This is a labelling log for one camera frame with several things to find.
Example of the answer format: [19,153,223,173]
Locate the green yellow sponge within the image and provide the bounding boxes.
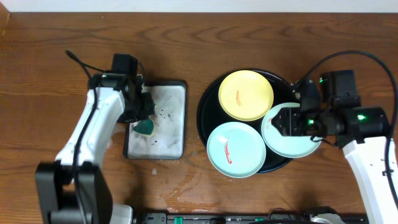
[132,118,155,136]

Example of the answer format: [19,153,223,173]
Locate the black rail at table edge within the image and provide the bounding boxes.
[132,213,310,224]

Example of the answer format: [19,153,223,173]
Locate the black rectangular soapy tray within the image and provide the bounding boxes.
[123,80,187,160]

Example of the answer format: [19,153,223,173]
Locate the light blue front plate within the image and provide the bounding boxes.
[206,122,267,179]

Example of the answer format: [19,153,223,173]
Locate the light blue plate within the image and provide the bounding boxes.
[261,102,321,158]
[206,122,267,179]

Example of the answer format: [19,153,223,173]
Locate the yellow plate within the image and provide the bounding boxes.
[218,70,274,121]

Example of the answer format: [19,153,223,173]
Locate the light blue right plate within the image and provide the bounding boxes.
[261,102,321,158]

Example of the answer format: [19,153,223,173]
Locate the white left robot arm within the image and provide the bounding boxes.
[35,73,154,223]

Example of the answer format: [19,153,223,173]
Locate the round black tray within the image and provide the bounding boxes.
[197,70,298,174]

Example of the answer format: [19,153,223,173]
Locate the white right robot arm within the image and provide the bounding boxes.
[270,70,397,223]

